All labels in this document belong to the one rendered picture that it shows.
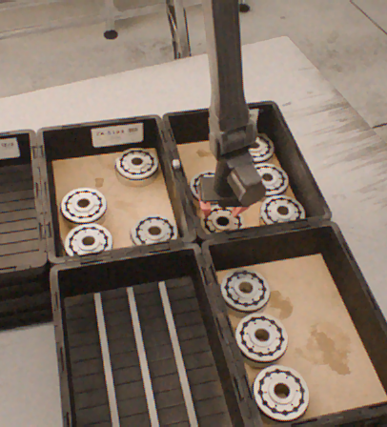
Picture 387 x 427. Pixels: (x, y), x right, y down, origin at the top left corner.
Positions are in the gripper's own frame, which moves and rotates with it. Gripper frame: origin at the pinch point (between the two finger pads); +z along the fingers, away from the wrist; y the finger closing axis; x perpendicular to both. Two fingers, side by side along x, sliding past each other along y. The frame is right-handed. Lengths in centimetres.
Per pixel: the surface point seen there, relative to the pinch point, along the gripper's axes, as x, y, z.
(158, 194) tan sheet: 11.7, -12.1, 6.0
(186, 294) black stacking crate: -16.2, -9.3, 5.7
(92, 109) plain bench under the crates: 60, -26, 20
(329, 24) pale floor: 205, 114, 85
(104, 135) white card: 26.8, -24.2, 0.4
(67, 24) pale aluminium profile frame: 195, -37, 79
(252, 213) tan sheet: 3.8, 9.1, 4.9
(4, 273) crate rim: -13.4, -44.9, -2.5
